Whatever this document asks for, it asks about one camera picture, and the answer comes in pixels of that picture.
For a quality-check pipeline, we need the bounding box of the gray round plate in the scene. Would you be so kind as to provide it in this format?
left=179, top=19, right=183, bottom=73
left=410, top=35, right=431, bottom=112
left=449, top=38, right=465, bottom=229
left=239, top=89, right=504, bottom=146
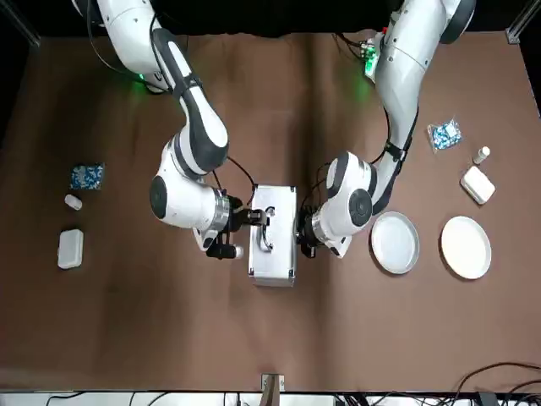
left=370, top=211, right=421, bottom=276

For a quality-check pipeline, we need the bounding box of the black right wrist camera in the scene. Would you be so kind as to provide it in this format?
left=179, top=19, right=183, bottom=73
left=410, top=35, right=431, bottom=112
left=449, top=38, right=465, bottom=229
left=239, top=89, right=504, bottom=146
left=205, top=230, right=245, bottom=260

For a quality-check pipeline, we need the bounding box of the silver aluminium medical kit case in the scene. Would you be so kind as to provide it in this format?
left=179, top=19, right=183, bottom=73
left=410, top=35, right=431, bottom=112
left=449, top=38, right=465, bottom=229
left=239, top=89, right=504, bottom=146
left=247, top=184, right=298, bottom=288

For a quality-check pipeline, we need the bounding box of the aluminium camera post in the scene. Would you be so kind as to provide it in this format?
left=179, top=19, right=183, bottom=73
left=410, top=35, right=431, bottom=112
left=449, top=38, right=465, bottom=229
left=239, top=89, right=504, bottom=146
left=260, top=373, right=285, bottom=406

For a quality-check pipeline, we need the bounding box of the white round plate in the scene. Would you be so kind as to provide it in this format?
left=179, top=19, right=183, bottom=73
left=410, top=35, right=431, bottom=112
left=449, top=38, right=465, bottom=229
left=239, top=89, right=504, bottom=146
left=440, top=216, right=493, bottom=281

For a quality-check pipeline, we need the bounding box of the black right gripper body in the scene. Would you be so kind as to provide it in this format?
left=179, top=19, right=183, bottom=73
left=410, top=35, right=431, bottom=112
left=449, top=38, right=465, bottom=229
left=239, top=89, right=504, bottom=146
left=227, top=195, right=254, bottom=233

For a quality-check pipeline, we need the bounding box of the white desk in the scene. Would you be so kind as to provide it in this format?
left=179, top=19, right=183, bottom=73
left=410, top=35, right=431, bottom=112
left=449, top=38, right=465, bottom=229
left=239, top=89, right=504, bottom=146
left=0, top=392, right=541, bottom=406

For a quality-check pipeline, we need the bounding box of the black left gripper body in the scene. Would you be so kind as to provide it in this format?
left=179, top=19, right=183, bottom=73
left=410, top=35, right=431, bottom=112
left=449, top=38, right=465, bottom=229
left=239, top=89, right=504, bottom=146
left=294, top=205, right=317, bottom=247

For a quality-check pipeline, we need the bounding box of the white plastic pill box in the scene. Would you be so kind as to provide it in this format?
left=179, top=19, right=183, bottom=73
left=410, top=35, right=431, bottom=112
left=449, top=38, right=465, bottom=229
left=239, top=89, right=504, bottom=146
left=460, top=166, right=496, bottom=206
left=57, top=228, right=85, bottom=271

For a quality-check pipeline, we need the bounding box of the black desk cable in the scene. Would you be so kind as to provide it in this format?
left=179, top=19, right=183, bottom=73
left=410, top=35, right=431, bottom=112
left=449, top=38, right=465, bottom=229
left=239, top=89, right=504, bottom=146
left=456, top=361, right=541, bottom=403

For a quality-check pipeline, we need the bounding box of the aluminium frame post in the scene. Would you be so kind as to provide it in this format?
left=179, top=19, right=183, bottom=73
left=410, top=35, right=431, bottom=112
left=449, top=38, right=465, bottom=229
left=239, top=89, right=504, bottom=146
left=506, top=0, right=541, bottom=43

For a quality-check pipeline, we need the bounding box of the bag of blue white capsules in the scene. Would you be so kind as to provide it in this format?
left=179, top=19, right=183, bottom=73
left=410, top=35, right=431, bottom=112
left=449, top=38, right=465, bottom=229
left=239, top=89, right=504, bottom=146
left=426, top=119, right=463, bottom=152
left=68, top=162, right=107, bottom=191

